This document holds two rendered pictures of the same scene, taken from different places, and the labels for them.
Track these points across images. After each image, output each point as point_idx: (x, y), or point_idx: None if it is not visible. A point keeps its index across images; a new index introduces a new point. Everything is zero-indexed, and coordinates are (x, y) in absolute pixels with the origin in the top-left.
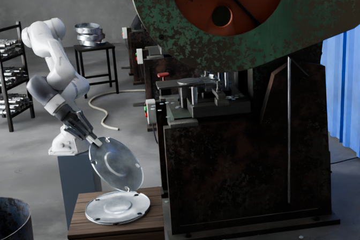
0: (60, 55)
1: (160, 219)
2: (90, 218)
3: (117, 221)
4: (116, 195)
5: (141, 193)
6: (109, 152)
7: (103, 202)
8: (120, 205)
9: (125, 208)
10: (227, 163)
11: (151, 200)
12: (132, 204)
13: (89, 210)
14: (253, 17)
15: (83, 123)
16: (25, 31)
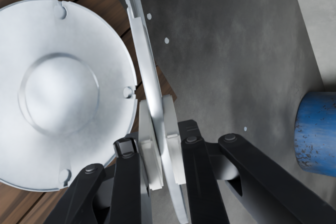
0: None
1: (162, 82)
2: (50, 191)
3: (112, 148)
4: (5, 41)
5: None
6: (157, 82)
7: (1, 99)
8: (70, 91)
9: (93, 97)
10: None
11: (101, 13)
12: (90, 67)
13: (5, 165)
14: None
15: (223, 205)
16: None
